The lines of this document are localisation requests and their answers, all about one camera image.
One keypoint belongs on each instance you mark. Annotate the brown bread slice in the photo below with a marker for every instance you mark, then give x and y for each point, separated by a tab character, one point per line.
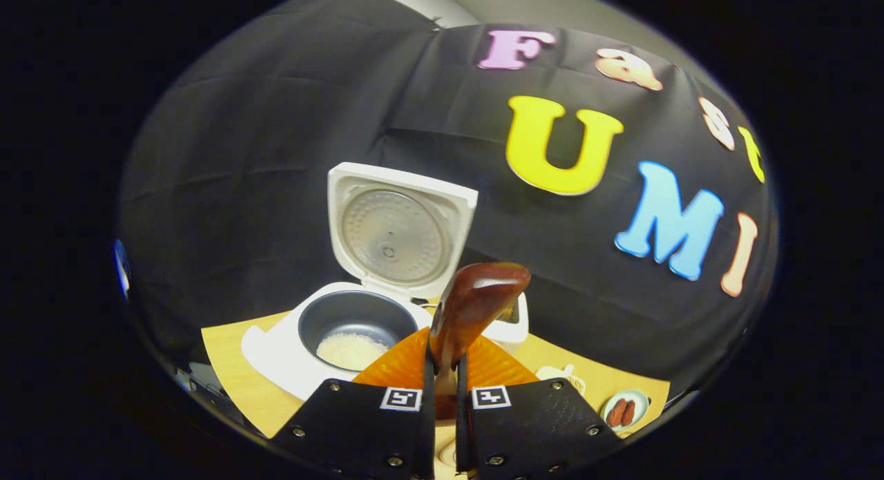
510	313

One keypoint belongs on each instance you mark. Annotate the red meat piece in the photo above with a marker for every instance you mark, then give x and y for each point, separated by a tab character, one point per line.
615	412
628	413

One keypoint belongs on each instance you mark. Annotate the white rice cooker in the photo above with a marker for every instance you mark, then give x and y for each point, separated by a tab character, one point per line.
394	238

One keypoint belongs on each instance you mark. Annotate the black cloth clip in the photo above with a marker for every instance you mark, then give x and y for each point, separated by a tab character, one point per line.
435	21

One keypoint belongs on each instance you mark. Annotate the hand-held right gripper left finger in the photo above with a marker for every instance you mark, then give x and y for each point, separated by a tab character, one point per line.
359	425

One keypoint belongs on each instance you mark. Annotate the white toaster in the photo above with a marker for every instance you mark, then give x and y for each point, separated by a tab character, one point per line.
514	333

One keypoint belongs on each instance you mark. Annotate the white divided grain dish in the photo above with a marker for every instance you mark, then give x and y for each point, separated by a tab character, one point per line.
561	378

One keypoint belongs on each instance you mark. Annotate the poured white rice portion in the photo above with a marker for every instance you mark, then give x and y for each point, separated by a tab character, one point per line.
352	350

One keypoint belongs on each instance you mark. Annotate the dark wooden spoon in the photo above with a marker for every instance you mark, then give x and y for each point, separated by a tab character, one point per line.
476	300

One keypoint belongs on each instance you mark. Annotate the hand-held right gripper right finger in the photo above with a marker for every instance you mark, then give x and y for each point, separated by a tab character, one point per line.
532	425

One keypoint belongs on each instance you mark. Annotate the pale green plate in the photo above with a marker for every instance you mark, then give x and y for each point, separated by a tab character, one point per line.
625	412

